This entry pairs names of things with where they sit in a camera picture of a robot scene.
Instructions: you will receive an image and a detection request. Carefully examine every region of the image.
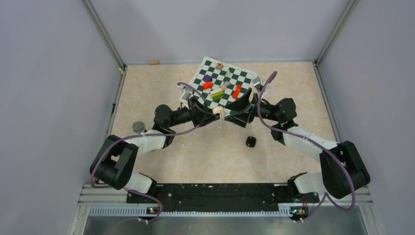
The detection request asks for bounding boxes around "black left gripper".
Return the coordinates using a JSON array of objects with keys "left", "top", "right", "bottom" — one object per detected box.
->
[{"left": 167, "top": 96, "right": 220, "bottom": 128}]

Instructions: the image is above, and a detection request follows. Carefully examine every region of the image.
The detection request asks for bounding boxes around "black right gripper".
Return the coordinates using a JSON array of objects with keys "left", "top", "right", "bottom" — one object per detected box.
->
[{"left": 225, "top": 88, "right": 281, "bottom": 128}]

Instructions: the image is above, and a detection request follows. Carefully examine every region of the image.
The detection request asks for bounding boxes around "black earbud charging case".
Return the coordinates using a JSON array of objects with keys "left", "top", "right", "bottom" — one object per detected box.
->
[{"left": 246, "top": 136, "right": 257, "bottom": 148}]

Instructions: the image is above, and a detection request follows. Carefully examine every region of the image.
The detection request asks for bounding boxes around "white earbud charging case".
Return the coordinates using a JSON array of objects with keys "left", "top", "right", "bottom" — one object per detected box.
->
[{"left": 212, "top": 106, "right": 225, "bottom": 119}]

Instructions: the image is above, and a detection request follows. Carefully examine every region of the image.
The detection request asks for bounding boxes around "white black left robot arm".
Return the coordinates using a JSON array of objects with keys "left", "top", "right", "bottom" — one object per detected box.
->
[{"left": 90, "top": 98, "right": 220, "bottom": 202}]

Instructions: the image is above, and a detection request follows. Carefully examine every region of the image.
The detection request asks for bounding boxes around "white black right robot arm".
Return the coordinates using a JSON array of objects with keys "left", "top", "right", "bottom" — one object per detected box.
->
[{"left": 225, "top": 89, "right": 371, "bottom": 202}]

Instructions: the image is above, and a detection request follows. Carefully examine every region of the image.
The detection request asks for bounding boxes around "green white toy brick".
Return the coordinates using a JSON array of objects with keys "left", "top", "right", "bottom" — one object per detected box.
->
[{"left": 209, "top": 88, "right": 224, "bottom": 100}]

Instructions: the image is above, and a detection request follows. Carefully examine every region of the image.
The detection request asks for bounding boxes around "red toy brick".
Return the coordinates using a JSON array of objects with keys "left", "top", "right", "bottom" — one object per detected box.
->
[
  {"left": 232, "top": 85, "right": 242, "bottom": 99},
  {"left": 203, "top": 81, "right": 213, "bottom": 90}
]

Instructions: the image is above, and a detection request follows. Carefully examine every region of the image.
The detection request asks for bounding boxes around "green white chessboard mat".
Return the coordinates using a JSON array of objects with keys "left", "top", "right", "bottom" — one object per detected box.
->
[{"left": 178, "top": 56, "right": 258, "bottom": 109}]

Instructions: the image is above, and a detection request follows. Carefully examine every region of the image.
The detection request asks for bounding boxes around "purple toy brick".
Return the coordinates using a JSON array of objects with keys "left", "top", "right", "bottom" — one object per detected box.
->
[{"left": 203, "top": 74, "right": 212, "bottom": 82}]

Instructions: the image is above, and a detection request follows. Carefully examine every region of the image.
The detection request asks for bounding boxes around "brown wooden chess piece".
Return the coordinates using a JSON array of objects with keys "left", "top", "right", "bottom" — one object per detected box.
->
[{"left": 216, "top": 63, "right": 223, "bottom": 71}]

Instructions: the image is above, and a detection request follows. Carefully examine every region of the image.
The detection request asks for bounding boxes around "black cylinder on table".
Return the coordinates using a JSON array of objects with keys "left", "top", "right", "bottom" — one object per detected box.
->
[{"left": 132, "top": 121, "right": 147, "bottom": 134}]

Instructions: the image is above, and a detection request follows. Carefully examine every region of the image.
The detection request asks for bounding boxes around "wooden cork cylinder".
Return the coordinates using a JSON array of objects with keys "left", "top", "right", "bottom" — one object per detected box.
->
[{"left": 149, "top": 60, "right": 160, "bottom": 65}]

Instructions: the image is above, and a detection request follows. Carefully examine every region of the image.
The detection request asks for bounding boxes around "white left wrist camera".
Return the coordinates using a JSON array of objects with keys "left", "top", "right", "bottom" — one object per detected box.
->
[{"left": 180, "top": 87, "right": 193, "bottom": 107}]

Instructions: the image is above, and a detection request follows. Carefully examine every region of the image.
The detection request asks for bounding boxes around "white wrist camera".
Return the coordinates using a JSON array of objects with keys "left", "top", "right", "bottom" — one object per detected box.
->
[
  {"left": 180, "top": 87, "right": 193, "bottom": 107},
  {"left": 252, "top": 76, "right": 266, "bottom": 93}
]

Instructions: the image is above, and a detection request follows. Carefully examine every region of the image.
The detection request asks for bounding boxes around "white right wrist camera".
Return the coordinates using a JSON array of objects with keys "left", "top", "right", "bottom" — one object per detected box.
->
[{"left": 252, "top": 76, "right": 266, "bottom": 93}]

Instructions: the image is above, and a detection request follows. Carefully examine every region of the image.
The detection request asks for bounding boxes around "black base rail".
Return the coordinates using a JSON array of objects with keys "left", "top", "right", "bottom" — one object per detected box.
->
[{"left": 126, "top": 183, "right": 320, "bottom": 212}]

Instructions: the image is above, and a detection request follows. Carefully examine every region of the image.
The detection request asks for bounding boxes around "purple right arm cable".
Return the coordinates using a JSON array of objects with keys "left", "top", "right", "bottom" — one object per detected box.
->
[{"left": 256, "top": 71, "right": 357, "bottom": 223}]

